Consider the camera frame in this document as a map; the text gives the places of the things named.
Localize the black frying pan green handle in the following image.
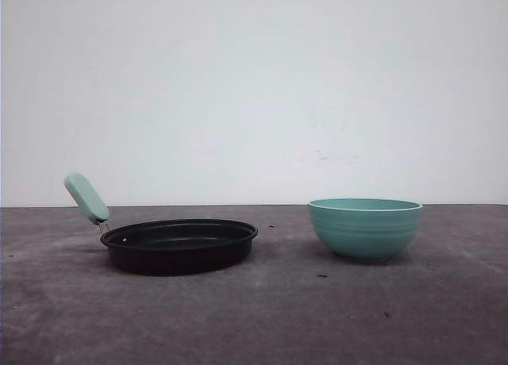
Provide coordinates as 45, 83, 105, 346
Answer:
63, 172, 260, 278

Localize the teal ribbed bowl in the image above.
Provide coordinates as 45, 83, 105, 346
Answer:
308, 198, 423, 263

